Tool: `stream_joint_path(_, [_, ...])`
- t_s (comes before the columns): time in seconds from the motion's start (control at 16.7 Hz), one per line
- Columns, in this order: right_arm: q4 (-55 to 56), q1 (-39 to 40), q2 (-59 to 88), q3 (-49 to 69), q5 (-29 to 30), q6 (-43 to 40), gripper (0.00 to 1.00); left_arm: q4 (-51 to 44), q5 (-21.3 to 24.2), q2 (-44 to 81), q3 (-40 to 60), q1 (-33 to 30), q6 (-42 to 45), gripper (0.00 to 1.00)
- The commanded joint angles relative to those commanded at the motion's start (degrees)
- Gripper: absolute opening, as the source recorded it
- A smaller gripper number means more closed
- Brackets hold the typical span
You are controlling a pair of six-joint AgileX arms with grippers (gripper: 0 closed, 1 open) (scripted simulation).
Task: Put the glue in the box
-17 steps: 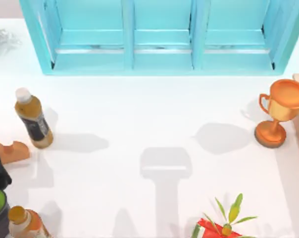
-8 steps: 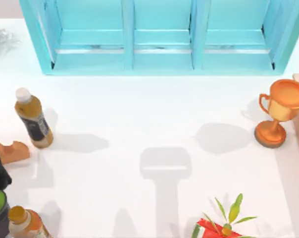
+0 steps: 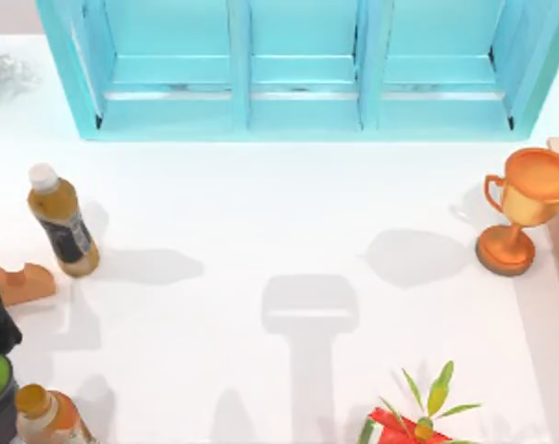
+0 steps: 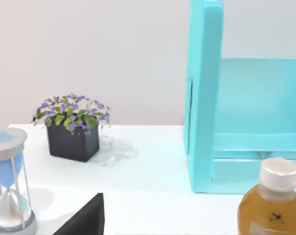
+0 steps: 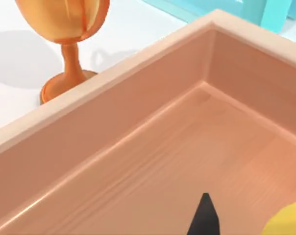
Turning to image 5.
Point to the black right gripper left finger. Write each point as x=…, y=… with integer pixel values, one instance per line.
x=208, y=218

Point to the yellow rounded object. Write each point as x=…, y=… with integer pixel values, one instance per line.
x=288, y=219

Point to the shallow salmon-coloured box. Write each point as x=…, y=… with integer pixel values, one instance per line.
x=162, y=137

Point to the light blue rack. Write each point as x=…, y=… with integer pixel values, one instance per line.
x=260, y=12

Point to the orange trophy cup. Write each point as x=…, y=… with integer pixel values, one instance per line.
x=69, y=27

